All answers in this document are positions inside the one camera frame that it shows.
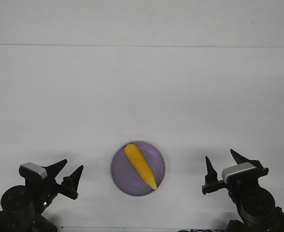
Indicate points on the yellow corn cob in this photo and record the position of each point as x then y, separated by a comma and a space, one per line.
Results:
141, 165

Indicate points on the purple round plate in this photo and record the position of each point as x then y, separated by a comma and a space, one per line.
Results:
125, 176

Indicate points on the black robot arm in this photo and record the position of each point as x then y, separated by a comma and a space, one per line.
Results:
22, 205
255, 205

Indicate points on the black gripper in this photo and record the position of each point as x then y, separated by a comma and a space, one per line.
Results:
236, 184
68, 187

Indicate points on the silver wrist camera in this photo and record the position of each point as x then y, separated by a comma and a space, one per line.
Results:
30, 170
229, 172

